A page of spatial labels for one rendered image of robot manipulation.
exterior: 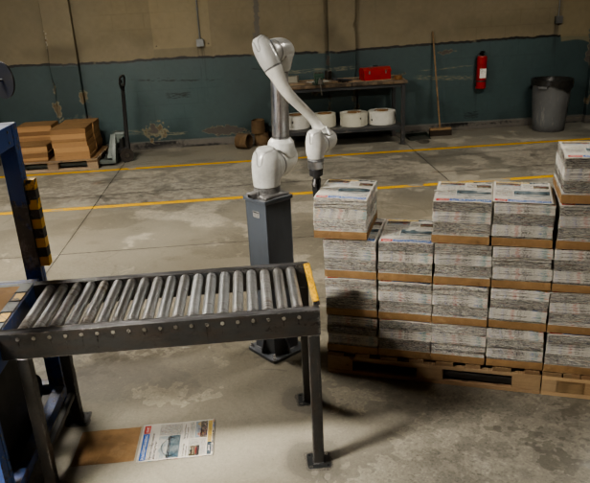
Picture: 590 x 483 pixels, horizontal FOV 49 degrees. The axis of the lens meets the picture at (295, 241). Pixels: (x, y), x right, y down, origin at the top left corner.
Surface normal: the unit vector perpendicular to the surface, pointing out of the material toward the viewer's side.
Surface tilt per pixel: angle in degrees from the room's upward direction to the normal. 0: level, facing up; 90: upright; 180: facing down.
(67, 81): 90
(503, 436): 0
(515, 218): 90
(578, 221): 90
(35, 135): 90
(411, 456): 0
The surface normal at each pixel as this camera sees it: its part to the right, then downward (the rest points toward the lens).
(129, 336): 0.08, 0.35
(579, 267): -0.25, 0.35
